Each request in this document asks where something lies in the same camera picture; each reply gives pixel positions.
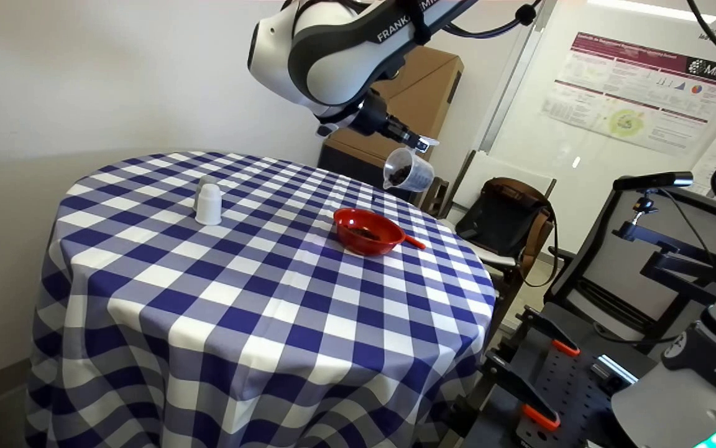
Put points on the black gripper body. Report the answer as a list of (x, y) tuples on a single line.
[(379, 114)]

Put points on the colourless plastic measuring jar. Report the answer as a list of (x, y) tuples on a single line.
[(407, 173)]

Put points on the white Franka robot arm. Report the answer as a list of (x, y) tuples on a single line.
[(334, 58)]

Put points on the orange bowl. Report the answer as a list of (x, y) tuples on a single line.
[(366, 233)]

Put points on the large brown cardboard sheet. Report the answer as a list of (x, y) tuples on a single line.
[(432, 91)]

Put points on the white shaker bottle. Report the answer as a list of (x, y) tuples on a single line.
[(206, 204)]

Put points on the research poster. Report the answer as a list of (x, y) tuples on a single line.
[(638, 91)]

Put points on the black clamp orange tip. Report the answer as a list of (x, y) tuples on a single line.
[(553, 337), (523, 388)]

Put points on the black mesh office chair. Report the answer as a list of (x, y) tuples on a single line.
[(622, 275)]

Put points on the blue white checkered tablecloth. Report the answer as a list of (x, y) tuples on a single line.
[(233, 332)]

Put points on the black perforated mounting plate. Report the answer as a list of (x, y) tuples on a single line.
[(571, 388)]

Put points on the black stereo camera bar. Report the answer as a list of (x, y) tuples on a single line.
[(657, 179)]

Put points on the blue camera mount arm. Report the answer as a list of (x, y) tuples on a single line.
[(682, 258)]

